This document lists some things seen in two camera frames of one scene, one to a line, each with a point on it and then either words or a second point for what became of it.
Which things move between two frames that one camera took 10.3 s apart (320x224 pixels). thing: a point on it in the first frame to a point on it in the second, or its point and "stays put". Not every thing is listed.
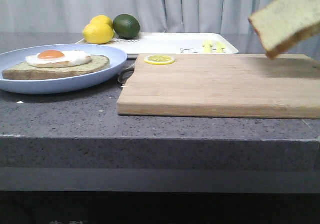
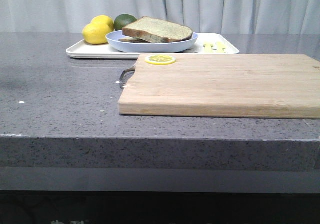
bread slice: (290, 15) to (154, 31)
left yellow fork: (208, 46) stays put
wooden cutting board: (236, 86) stays put
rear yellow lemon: (102, 20) stays put
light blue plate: (117, 58) to (113, 40)
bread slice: (98, 64) to (133, 40)
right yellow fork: (220, 47) stays put
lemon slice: (160, 59) stays put
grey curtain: (159, 8) stays put
